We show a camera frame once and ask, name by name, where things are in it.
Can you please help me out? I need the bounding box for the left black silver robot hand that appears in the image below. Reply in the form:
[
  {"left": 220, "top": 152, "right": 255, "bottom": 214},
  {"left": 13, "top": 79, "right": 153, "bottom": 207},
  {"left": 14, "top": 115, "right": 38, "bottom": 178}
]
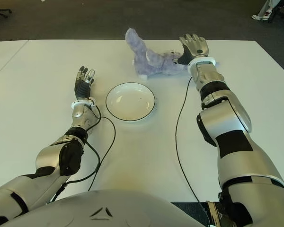
[{"left": 74, "top": 66, "right": 96, "bottom": 100}]

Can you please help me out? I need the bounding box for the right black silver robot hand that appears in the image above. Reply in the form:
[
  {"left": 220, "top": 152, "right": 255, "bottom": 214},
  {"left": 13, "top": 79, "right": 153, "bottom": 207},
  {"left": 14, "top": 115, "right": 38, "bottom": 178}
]
[{"left": 172, "top": 33, "right": 209, "bottom": 66}]

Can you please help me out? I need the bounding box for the purple plush doll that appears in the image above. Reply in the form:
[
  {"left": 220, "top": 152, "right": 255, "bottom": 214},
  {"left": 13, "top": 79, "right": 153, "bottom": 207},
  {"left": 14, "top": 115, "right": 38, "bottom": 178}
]
[{"left": 124, "top": 27, "right": 221, "bottom": 80}]

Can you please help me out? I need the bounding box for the white plate black rim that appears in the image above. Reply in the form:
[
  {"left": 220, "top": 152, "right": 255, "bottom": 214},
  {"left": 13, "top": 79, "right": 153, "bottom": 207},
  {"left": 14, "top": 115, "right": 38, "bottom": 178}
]
[{"left": 105, "top": 82, "right": 156, "bottom": 122}]

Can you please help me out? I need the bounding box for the white red sneaker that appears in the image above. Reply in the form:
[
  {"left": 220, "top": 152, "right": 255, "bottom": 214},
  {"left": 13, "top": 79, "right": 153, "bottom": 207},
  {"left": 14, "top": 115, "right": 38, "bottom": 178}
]
[{"left": 251, "top": 13, "right": 272, "bottom": 21}]

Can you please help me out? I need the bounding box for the grey trouser leg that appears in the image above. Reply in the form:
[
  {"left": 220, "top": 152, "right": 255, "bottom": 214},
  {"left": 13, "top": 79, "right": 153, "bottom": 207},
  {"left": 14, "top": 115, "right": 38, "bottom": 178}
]
[{"left": 259, "top": 0, "right": 275, "bottom": 17}]

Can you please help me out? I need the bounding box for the black office chair base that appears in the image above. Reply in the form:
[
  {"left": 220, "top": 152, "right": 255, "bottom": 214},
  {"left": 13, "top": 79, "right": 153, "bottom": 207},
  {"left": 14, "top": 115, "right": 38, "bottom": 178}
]
[
  {"left": 268, "top": 6, "right": 284, "bottom": 26},
  {"left": 0, "top": 6, "right": 12, "bottom": 18}
]

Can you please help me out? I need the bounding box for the silver robot torso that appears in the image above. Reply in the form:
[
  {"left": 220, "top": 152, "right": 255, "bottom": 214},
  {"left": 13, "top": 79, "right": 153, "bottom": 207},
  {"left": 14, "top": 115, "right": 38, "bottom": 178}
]
[{"left": 4, "top": 189, "right": 204, "bottom": 227}]

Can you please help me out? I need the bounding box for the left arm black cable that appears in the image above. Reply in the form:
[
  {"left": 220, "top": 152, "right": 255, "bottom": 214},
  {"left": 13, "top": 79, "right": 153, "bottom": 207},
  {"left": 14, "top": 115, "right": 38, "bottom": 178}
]
[{"left": 46, "top": 104, "right": 116, "bottom": 204}]

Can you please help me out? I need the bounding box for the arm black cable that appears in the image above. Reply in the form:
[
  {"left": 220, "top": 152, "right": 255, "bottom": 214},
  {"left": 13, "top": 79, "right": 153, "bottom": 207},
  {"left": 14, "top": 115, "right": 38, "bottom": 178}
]
[
  {"left": 175, "top": 78, "right": 210, "bottom": 227},
  {"left": 46, "top": 104, "right": 116, "bottom": 204}
]

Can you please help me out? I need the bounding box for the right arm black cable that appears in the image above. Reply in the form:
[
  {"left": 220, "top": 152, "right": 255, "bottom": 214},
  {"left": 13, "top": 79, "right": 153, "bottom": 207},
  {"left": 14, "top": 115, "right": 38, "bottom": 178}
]
[{"left": 175, "top": 78, "right": 210, "bottom": 227}]

